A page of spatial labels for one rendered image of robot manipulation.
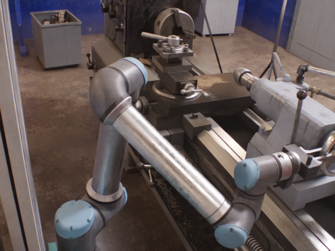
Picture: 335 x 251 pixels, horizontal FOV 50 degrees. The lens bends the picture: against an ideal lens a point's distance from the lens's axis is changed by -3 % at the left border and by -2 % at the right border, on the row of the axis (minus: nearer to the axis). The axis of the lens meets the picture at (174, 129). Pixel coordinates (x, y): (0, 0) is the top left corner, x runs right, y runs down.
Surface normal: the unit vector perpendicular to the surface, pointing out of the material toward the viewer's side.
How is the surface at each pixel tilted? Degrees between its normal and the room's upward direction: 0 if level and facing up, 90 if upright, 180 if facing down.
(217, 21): 90
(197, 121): 0
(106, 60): 32
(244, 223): 37
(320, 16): 90
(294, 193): 90
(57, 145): 0
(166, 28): 90
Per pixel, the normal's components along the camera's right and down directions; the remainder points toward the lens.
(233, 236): -0.38, 0.48
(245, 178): -0.91, 0.07
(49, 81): 0.07, -0.85
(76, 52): 0.50, 0.48
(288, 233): -0.47, -0.60
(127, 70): 0.58, -0.53
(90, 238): 0.84, 0.33
